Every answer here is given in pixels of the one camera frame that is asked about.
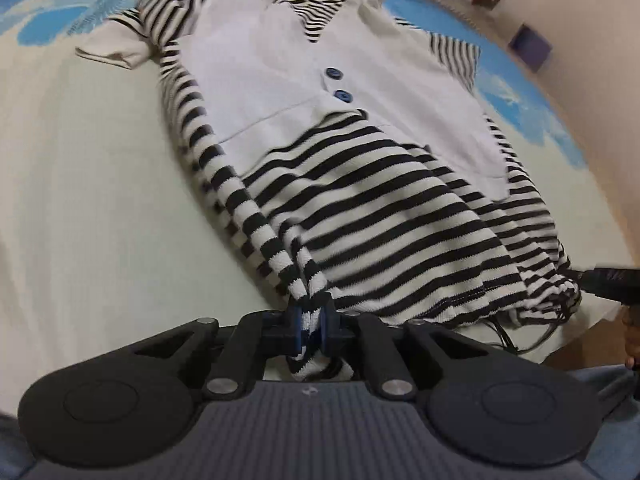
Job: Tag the black white striped dress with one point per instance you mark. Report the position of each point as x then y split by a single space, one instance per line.
350 200

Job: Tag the purple square wall fixture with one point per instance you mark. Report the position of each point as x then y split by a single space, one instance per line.
531 46

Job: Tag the blue white cloud blanket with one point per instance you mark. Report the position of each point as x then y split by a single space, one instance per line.
75 210

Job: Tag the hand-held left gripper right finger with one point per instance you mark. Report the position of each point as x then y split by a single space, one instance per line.
325 327

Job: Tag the person's right hand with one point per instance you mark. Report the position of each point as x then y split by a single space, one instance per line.
632 340

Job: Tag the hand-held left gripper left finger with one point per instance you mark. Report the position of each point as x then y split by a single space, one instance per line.
296 327

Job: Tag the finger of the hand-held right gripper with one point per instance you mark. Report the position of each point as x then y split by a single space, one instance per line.
607 282

